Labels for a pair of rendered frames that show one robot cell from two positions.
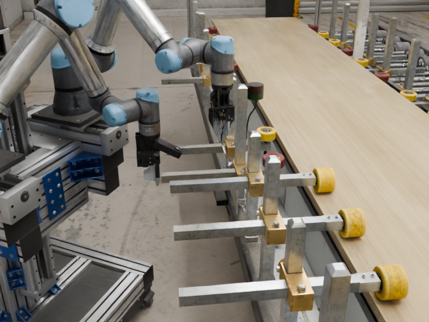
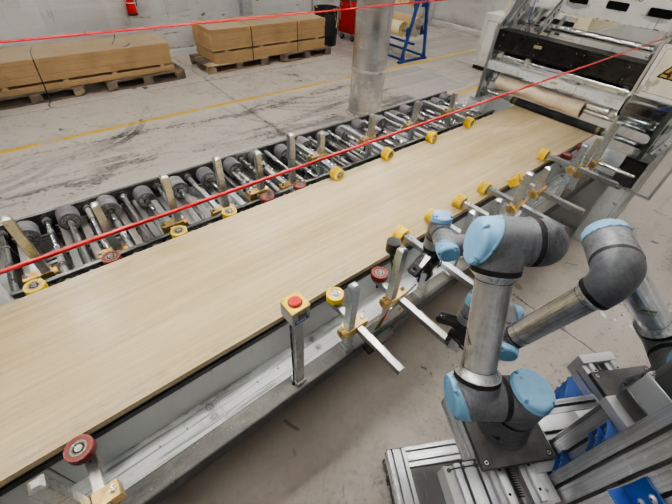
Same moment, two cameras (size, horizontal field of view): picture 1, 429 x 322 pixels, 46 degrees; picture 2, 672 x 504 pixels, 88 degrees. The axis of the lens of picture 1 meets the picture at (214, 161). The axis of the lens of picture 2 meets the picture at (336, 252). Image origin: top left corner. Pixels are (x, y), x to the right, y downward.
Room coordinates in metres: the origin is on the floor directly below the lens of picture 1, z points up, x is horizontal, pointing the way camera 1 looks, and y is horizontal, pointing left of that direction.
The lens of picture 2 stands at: (2.48, 0.59, 2.10)
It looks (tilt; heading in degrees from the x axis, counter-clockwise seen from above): 44 degrees down; 235
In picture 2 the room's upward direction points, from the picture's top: 4 degrees clockwise
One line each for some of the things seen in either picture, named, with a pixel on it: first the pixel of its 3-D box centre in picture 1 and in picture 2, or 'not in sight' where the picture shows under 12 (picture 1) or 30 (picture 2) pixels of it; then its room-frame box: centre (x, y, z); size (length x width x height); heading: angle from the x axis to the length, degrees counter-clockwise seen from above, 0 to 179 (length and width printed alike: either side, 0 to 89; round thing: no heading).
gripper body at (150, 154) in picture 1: (149, 148); (463, 330); (1.60, 0.23, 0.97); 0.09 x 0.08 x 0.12; 97
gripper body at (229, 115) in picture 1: (222, 101); (430, 256); (1.59, -0.03, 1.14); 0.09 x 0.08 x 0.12; 7
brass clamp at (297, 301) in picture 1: (294, 282); not in sight; (0.91, -0.19, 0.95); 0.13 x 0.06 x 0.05; 7
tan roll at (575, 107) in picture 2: not in sight; (559, 102); (-0.85, -0.94, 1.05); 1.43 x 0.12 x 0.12; 97
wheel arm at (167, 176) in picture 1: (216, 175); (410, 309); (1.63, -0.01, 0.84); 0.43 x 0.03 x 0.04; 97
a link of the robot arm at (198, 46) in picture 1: (193, 52); (450, 245); (1.63, 0.07, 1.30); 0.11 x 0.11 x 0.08; 57
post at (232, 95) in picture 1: (230, 131); (349, 322); (1.93, -0.07, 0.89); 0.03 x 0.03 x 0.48; 7
